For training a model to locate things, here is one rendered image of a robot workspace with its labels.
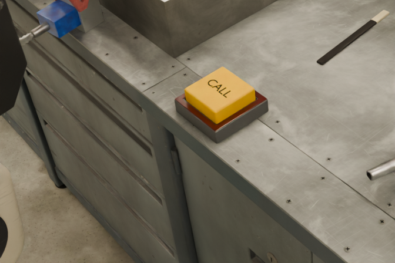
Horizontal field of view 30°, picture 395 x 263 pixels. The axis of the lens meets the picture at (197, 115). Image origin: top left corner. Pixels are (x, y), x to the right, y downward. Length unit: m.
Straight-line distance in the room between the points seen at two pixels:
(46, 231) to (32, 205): 0.10
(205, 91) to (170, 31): 0.12
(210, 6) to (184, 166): 0.27
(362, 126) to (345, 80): 0.08
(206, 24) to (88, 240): 0.96
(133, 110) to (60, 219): 0.76
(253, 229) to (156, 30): 0.30
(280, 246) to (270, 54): 0.25
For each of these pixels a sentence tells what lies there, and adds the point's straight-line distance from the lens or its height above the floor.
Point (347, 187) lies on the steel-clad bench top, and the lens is 0.79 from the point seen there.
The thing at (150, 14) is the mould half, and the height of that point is 0.85.
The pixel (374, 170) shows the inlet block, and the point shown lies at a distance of 0.77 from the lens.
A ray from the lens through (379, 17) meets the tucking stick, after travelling 1.02.
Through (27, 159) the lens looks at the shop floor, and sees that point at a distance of 2.08.
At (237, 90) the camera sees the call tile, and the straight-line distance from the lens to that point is 0.85.
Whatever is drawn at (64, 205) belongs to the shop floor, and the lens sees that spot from 1.93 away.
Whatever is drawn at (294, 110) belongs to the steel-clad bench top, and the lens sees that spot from 0.88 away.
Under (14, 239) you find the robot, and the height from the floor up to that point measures 0.69.
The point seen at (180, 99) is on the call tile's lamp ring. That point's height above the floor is 0.82.
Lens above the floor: 1.39
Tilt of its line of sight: 42 degrees down
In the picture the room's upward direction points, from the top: 9 degrees counter-clockwise
